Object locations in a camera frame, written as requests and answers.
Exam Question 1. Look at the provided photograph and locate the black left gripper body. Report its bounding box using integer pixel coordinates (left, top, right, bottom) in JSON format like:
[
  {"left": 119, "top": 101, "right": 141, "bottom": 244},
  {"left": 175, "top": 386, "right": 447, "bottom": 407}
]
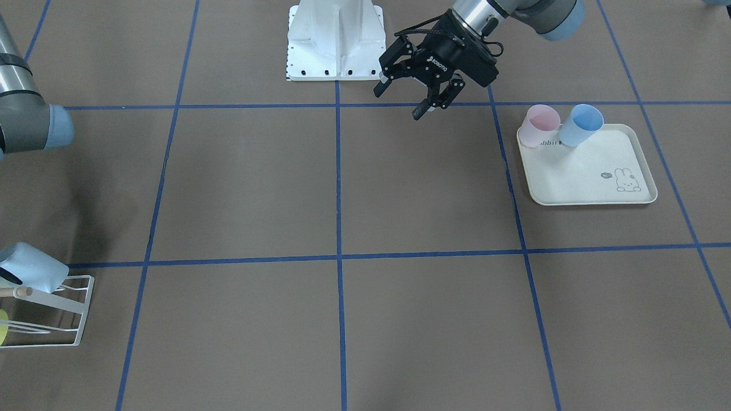
[{"left": 415, "top": 10, "right": 499, "bottom": 87}]

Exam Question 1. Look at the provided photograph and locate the grey plastic cup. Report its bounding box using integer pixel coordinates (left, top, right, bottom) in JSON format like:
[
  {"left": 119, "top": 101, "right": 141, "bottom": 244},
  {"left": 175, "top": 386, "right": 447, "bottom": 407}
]
[{"left": 1, "top": 242, "right": 70, "bottom": 292}]

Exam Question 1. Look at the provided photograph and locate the yellow plastic cup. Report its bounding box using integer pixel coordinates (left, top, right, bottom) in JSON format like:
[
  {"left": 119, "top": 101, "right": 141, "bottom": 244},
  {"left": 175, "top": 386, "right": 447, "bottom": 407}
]
[{"left": 0, "top": 309, "right": 10, "bottom": 345}]

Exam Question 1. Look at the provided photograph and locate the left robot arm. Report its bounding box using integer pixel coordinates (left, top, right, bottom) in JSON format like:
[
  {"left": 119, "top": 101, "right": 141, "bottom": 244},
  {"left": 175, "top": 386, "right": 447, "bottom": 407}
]
[{"left": 373, "top": 1, "right": 585, "bottom": 120}]

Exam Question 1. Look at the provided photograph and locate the pink plastic cup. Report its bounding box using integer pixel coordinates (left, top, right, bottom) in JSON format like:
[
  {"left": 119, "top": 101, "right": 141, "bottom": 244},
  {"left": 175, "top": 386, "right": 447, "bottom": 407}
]
[{"left": 517, "top": 104, "right": 561, "bottom": 148}]

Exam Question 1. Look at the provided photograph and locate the blue cup by pink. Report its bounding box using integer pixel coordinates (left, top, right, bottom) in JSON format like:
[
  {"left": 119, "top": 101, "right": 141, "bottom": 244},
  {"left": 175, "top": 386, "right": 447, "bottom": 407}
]
[{"left": 559, "top": 104, "right": 605, "bottom": 147}]

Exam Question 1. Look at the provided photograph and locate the cream plastic tray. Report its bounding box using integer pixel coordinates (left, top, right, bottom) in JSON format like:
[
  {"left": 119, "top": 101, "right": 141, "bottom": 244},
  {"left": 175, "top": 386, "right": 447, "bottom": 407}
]
[{"left": 519, "top": 124, "right": 658, "bottom": 206}]

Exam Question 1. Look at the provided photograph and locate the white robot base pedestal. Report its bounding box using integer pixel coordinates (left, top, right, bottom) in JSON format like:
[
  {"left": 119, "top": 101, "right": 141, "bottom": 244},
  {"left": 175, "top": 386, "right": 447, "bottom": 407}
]
[{"left": 286, "top": 1, "right": 386, "bottom": 82}]

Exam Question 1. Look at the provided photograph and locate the white wire cup rack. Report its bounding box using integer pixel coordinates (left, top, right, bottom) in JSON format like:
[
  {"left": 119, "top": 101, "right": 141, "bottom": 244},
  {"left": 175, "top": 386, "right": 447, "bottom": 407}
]
[{"left": 2, "top": 274, "right": 95, "bottom": 350}]

